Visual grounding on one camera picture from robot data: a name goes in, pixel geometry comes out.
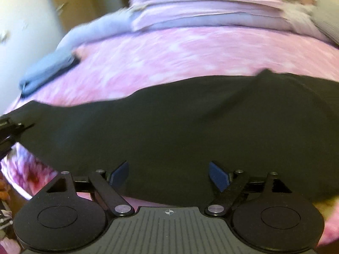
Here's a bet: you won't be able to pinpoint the grey ribbed pillow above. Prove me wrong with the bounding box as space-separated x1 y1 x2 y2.
312 4 339 45

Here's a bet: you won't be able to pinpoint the black pants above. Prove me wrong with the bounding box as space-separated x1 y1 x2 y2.
0 69 339 209

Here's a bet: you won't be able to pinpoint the light blue cloth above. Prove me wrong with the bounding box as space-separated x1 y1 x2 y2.
18 51 81 98

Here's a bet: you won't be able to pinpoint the pink floral blanket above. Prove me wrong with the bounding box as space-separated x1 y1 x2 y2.
0 25 339 246

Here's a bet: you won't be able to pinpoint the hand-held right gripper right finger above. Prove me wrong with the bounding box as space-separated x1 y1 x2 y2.
204 161 292 215

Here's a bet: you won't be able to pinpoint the pale crumpled cloth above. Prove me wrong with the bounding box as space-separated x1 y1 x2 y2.
282 0 322 36

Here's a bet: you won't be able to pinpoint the light blue pillow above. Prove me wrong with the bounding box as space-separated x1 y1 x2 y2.
56 8 134 57

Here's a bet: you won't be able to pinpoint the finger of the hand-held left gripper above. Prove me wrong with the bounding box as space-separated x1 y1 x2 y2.
0 119 35 152

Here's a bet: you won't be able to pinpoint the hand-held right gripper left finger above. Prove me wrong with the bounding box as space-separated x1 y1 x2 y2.
47 160 134 217

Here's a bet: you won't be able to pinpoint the lilac folded blanket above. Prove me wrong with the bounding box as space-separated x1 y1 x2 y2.
128 0 293 32

